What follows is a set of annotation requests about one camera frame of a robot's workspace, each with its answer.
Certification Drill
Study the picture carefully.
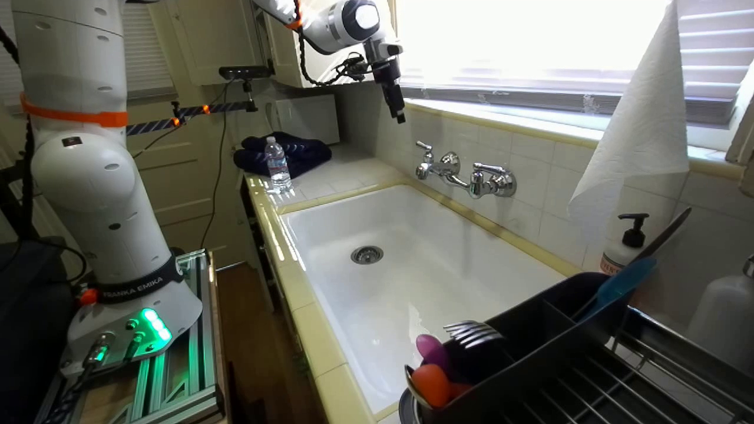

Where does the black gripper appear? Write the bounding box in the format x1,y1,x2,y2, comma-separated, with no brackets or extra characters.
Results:
366,36,409,127

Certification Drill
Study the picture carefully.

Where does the dark blue cloth bundle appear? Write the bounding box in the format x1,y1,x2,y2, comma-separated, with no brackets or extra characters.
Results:
230,130,334,180

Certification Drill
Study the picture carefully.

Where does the clear plastic water bottle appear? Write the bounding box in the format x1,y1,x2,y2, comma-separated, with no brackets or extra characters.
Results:
262,135,294,201

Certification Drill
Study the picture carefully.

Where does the metal sink drain strainer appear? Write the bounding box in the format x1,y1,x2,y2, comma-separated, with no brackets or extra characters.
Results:
348,242,387,266

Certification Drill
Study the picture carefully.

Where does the window with white blinds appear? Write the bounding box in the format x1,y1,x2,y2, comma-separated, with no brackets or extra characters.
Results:
391,0,754,131

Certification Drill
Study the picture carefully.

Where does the white sink basin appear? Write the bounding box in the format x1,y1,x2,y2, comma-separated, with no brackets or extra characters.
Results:
281,184,568,416

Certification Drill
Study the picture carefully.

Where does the cream cabinet door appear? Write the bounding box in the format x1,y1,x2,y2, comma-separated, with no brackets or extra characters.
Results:
151,0,275,89

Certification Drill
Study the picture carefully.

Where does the black pole with orange clamps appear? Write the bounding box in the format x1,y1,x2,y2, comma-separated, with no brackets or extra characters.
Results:
124,97,262,137

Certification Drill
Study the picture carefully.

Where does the metal forks bundle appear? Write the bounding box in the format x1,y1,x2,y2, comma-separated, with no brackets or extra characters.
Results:
442,319,507,354

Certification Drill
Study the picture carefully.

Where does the white paper towel sheet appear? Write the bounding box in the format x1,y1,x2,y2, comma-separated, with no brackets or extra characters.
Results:
568,0,694,210

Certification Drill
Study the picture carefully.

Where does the purple plastic utensil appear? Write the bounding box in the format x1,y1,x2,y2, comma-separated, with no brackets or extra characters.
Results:
411,333,453,372

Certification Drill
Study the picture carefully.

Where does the soap dispenser with orange label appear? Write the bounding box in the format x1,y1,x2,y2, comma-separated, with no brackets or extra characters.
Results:
599,211,652,277

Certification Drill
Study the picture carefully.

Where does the orange plastic utensil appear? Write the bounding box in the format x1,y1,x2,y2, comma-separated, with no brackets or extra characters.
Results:
409,360,455,413

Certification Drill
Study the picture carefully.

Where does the dark dish drying rack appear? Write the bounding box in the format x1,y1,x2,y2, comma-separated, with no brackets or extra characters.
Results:
397,268,754,424

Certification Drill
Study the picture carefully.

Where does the white plastic jug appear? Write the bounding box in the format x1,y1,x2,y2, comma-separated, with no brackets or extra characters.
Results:
686,255,754,382

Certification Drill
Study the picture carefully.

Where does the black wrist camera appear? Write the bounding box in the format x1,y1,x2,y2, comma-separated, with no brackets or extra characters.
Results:
338,51,373,83

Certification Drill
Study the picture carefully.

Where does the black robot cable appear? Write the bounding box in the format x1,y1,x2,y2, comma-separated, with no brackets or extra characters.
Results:
289,0,366,89

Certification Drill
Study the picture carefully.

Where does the black stereo camera bar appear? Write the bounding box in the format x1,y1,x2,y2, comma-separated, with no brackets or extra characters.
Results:
216,61,275,83

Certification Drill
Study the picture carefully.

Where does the blue brush black handle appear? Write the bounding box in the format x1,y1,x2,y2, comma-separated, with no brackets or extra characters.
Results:
584,205,694,319

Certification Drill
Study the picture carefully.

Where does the aluminium frame robot table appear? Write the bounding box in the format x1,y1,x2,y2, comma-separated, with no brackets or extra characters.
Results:
33,248,228,424

